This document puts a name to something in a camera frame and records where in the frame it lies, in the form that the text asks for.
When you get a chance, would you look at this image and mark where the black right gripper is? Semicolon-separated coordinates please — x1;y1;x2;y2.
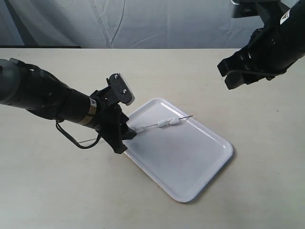
217;47;290;90

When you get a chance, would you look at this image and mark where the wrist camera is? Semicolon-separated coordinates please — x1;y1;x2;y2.
231;0;263;19
106;73;135;106

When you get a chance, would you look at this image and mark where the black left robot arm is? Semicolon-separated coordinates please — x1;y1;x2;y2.
0;58;137;154

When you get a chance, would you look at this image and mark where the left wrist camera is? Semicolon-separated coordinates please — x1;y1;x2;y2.
106;73;135;106

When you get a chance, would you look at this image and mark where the white foam piece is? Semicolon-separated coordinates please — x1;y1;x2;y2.
167;117;180;125
134;126;147;134
156;119;169;128

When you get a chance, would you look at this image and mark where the thin metal skewer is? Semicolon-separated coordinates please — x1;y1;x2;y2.
78;115;194;145

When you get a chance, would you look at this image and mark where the white plastic tray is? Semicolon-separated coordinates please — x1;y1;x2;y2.
124;98;234;202

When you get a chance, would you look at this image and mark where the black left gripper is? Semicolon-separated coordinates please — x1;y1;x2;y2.
91;89;137;154

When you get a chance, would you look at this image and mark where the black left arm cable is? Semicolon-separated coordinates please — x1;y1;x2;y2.
55;119;102;150

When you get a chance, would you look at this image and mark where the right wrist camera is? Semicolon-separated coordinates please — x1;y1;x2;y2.
231;0;263;19

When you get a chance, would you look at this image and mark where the white backdrop curtain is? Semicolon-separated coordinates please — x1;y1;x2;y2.
0;0;263;49

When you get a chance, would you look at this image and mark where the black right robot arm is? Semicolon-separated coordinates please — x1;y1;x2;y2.
217;0;305;90

